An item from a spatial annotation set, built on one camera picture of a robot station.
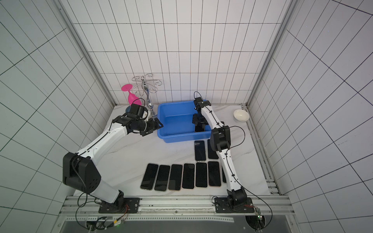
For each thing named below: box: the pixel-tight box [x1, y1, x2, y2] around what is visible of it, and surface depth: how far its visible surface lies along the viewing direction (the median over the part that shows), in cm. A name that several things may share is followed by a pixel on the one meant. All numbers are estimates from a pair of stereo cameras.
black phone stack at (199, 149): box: [194, 140, 206, 161], surface depth 94 cm
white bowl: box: [233, 108, 250, 122], surface depth 109 cm
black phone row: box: [139, 162, 160, 191], surface depth 85 cm
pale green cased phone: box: [153, 164, 171, 193], surface depth 85 cm
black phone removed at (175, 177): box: [168, 164, 183, 191], surface depth 85 cm
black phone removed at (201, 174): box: [195, 162, 208, 188], surface depth 85 cm
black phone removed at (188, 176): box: [182, 163, 195, 189], surface depth 85 cm
